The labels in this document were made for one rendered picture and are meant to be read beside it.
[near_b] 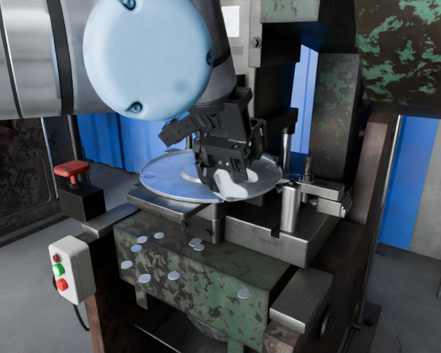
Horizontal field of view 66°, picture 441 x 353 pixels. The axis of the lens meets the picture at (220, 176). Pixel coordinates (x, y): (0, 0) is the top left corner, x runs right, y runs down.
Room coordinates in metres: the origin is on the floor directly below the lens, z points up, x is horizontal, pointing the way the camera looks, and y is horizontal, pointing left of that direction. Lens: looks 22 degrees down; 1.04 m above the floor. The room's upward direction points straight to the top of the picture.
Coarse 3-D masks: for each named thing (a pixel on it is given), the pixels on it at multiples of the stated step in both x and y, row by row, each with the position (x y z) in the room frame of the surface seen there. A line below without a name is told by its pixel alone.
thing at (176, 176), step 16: (160, 160) 0.72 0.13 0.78; (176, 160) 0.72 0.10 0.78; (192, 160) 0.72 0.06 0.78; (256, 160) 0.72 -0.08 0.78; (272, 160) 0.71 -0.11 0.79; (160, 176) 0.63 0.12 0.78; (176, 176) 0.63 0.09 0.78; (192, 176) 0.61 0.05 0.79; (272, 176) 0.63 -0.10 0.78; (160, 192) 0.54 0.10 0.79; (176, 192) 0.55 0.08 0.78; (192, 192) 0.55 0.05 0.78; (208, 192) 0.55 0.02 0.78; (256, 192) 0.55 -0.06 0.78
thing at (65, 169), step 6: (66, 162) 0.77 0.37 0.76; (72, 162) 0.77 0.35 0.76; (78, 162) 0.77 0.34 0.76; (84, 162) 0.77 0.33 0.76; (54, 168) 0.74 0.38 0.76; (60, 168) 0.73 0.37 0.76; (66, 168) 0.73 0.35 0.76; (72, 168) 0.73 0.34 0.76; (78, 168) 0.74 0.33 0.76; (84, 168) 0.75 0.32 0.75; (60, 174) 0.72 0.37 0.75; (66, 174) 0.71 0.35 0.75; (72, 174) 0.72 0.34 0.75; (72, 180) 0.75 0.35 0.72
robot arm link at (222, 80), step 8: (224, 64) 0.40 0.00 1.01; (232, 64) 0.42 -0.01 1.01; (216, 72) 0.39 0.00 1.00; (224, 72) 0.40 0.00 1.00; (232, 72) 0.42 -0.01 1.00; (216, 80) 0.39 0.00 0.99; (224, 80) 0.40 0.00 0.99; (232, 80) 0.41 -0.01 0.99; (208, 88) 0.39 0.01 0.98; (216, 88) 0.40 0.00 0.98; (224, 88) 0.40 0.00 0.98; (232, 88) 0.41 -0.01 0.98; (208, 96) 0.40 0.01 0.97; (216, 96) 0.40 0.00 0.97; (224, 96) 0.41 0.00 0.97; (200, 104) 0.41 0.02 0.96
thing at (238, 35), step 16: (224, 0) 0.69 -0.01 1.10; (240, 0) 0.67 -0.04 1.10; (224, 16) 0.69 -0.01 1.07; (240, 16) 0.67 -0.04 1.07; (240, 32) 0.67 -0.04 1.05; (240, 48) 0.67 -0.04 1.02; (240, 64) 0.67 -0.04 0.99; (240, 80) 0.65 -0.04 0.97; (256, 80) 0.65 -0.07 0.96; (272, 80) 0.71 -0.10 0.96; (256, 96) 0.65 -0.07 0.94; (272, 96) 0.71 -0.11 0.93; (256, 112) 0.65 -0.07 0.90; (272, 112) 0.71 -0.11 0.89
